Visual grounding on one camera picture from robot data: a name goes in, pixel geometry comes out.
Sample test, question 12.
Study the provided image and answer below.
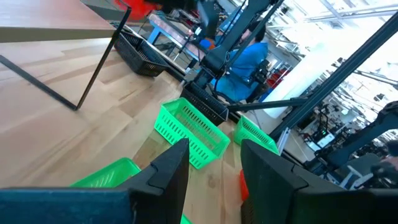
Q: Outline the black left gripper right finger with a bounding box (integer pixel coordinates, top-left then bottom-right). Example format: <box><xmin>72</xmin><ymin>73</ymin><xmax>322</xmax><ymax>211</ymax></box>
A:
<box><xmin>241</xmin><ymin>139</ymin><xmax>374</xmax><ymax>224</ymax></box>

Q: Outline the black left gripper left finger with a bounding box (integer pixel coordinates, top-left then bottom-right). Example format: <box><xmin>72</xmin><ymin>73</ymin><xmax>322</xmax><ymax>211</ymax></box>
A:
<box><xmin>118</xmin><ymin>138</ymin><xmax>190</xmax><ymax>224</ymax></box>

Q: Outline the red plastic basket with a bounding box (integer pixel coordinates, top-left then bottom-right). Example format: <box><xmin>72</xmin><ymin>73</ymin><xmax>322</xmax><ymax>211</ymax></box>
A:
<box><xmin>238</xmin><ymin>169</ymin><xmax>249</xmax><ymax>202</ymax></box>

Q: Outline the green plastic basket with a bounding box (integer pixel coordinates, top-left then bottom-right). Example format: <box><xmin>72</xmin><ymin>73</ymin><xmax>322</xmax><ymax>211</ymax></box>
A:
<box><xmin>233</xmin><ymin>114</ymin><xmax>280</xmax><ymax>156</ymax></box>
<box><xmin>154</xmin><ymin>97</ymin><xmax>231</xmax><ymax>170</ymax></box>
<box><xmin>70</xmin><ymin>157</ymin><xmax>193</xmax><ymax>224</ymax></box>

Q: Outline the black plastic basket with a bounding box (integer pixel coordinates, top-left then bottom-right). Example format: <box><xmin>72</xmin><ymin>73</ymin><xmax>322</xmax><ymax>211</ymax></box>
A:
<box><xmin>180</xmin><ymin>81</ymin><xmax>230</xmax><ymax>127</ymax></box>
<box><xmin>113</xmin><ymin>30</ymin><xmax>170</xmax><ymax>78</ymax></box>

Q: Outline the person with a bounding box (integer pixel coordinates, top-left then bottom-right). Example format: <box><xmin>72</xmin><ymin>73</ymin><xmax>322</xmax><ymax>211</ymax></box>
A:
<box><xmin>211</xmin><ymin>20</ymin><xmax>270</xmax><ymax>103</ymax></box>

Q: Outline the blue metal workbench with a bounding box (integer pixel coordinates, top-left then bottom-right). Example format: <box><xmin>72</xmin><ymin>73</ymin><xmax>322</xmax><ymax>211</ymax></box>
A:
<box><xmin>146</xmin><ymin>12</ymin><xmax>206</xmax><ymax>63</ymax></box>

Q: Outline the black aluminium frame bar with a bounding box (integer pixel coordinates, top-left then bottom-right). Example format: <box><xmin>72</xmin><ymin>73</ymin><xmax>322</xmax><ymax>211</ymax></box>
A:
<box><xmin>226</xmin><ymin>98</ymin><xmax>308</xmax><ymax>113</ymax></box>

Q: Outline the black aluminium frame post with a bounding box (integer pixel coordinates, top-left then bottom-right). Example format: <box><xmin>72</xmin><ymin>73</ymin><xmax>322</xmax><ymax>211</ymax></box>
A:
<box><xmin>269</xmin><ymin>18</ymin><xmax>398</xmax><ymax>142</ymax></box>

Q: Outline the wooden shelf with black frame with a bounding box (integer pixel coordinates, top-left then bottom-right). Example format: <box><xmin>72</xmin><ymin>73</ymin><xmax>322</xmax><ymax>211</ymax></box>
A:
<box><xmin>0</xmin><ymin>0</ymin><xmax>133</xmax><ymax>111</ymax></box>

